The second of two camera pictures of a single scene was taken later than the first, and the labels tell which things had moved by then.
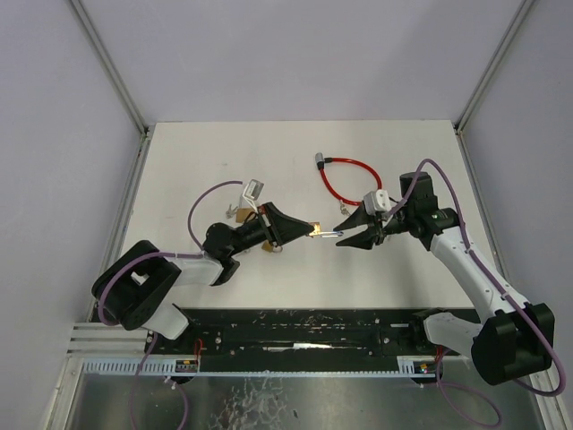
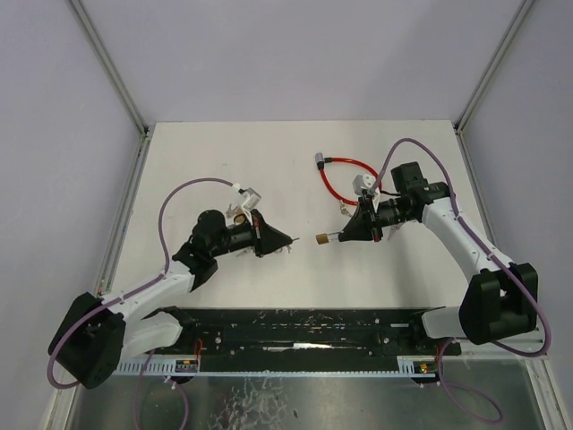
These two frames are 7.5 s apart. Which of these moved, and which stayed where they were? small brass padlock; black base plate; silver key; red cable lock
Moved: small brass padlock
Stayed: silver key; black base plate; red cable lock
